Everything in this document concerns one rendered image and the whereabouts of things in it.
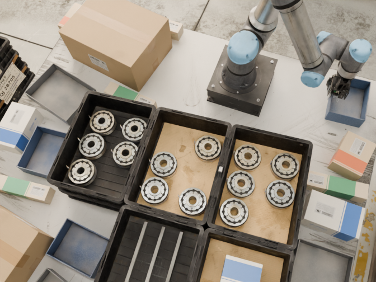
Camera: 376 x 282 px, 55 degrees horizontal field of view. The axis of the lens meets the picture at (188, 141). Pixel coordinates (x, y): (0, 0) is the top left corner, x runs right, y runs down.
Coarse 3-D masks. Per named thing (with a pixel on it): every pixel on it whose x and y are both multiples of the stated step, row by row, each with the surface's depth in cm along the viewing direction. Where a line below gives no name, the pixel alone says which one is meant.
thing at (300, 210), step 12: (264, 132) 135; (228, 144) 133; (312, 144) 132; (228, 156) 132; (216, 192) 126; (300, 192) 125; (300, 204) 123; (300, 216) 122; (216, 228) 121; (228, 228) 121; (264, 240) 120
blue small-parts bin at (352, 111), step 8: (352, 80) 162; (360, 80) 160; (352, 88) 166; (360, 88) 165; (368, 88) 160; (352, 96) 164; (360, 96) 164; (368, 96) 157; (328, 104) 160; (336, 104) 163; (344, 104) 163; (352, 104) 163; (360, 104) 163; (328, 112) 155; (336, 112) 162; (344, 112) 161; (352, 112) 161; (360, 112) 161; (336, 120) 159; (344, 120) 157; (352, 120) 155; (360, 120) 153
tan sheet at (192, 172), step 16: (176, 128) 148; (160, 144) 146; (176, 144) 145; (192, 144) 145; (192, 160) 142; (176, 176) 140; (192, 176) 140; (208, 176) 139; (176, 192) 137; (208, 192) 137; (160, 208) 135; (176, 208) 135
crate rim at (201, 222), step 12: (156, 120) 140; (204, 120) 139; (216, 120) 138; (228, 132) 135; (144, 144) 135; (132, 180) 130; (216, 180) 128; (132, 204) 126; (168, 216) 124; (180, 216) 124; (204, 216) 123
